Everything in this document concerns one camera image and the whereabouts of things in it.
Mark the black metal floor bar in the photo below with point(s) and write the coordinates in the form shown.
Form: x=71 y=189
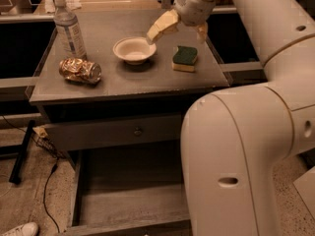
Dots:
x=15 y=175

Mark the open grey middle drawer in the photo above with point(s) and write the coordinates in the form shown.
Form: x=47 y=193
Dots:
x=134 y=190

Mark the crushed gold soda can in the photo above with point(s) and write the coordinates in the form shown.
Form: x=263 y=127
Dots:
x=80 y=71

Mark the grey wooden drawer cabinet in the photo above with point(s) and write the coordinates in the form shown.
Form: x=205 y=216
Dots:
x=152 y=88

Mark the white crumpled cloth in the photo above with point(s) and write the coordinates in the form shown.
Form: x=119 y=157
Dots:
x=50 y=5

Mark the clear plastic water bottle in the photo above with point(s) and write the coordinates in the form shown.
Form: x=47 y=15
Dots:
x=69 y=32

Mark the white sneaker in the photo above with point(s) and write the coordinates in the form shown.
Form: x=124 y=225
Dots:
x=27 y=229

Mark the white paper bowl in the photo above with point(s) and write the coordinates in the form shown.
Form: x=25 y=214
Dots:
x=134 y=50

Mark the round metal drawer knob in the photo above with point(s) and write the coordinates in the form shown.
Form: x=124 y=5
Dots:
x=138 y=132

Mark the green and yellow sponge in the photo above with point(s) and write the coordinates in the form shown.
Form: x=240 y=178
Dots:
x=184 y=59

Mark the closed grey top drawer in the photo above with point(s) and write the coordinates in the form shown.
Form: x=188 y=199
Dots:
x=114 y=132

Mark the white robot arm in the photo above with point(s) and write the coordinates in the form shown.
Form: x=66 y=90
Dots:
x=232 y=138

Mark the grey horizontal rail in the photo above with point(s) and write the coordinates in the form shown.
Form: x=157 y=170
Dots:
x=243 y=73

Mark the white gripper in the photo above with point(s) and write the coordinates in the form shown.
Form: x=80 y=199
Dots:
x=191 y=8

